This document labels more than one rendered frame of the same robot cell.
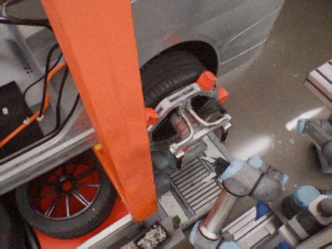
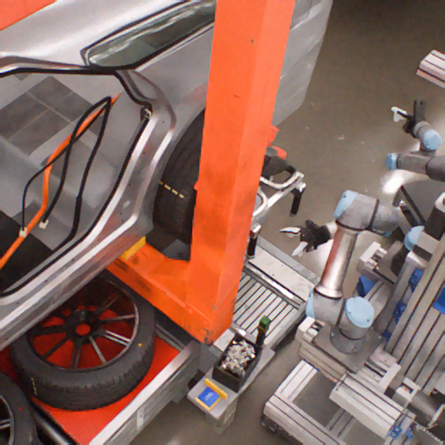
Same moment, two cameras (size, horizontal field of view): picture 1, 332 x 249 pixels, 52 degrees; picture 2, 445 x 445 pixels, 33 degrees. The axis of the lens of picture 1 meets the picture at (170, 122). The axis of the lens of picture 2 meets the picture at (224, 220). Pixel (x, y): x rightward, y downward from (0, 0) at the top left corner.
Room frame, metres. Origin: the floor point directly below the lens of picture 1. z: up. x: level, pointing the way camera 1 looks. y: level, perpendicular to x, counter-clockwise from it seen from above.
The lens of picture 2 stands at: (-1.03, 0.96, 3.46)
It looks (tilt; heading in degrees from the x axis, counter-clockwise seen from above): 50 degrees down; 335
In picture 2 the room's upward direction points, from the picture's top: 9 degrees clockwise
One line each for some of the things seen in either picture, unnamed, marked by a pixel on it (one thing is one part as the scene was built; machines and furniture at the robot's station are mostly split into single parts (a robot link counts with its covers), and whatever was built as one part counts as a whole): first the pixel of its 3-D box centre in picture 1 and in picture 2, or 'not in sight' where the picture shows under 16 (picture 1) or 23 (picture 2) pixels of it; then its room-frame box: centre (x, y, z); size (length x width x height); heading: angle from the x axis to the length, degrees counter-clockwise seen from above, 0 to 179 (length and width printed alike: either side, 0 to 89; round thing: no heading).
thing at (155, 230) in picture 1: (152, 240); (236, 362); (0.43, 0.12, 0.51); 0.20 x 0.14 x 0.13; 131
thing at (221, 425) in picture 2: not in sight; (222, 401); (0.40, 0.16, 0.21); 0.10 x 0.10 x 0.42; 33
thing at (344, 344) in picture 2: not in sight; (350, 332); (0.26, -0.27, 0.87); 0.15 x 0.15 x 0.10
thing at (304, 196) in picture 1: (306, 198); (419, 244); (0.53, -0.70, 0.98); 0.13 x 0.12 x 0.14; 85
